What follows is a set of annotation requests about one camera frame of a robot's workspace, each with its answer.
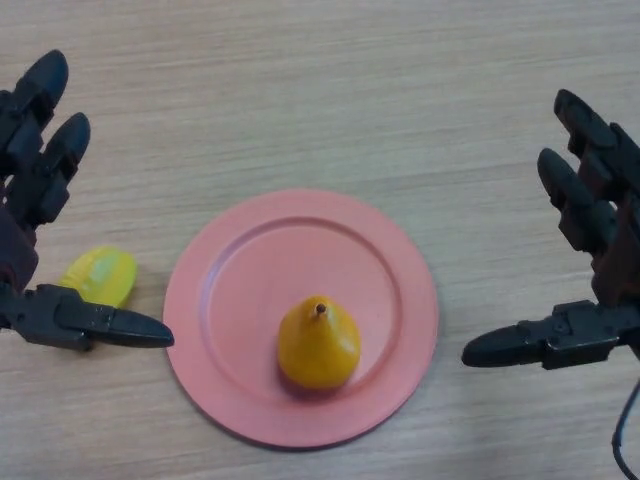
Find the yellow starfruit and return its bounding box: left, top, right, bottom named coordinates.
left=58, top=244, right=139, bottom=309

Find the yellow orange pear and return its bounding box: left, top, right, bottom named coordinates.
left=277, top=295, right=362, bottom=390

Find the pink round plate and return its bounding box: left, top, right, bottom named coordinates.
left=163, top=188, right=440, bottom=449

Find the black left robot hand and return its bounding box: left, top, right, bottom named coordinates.
left=0, top=49, right=175, bottom=352

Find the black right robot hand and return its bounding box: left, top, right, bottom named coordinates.
left=460, top=88, right=640, bottom=371

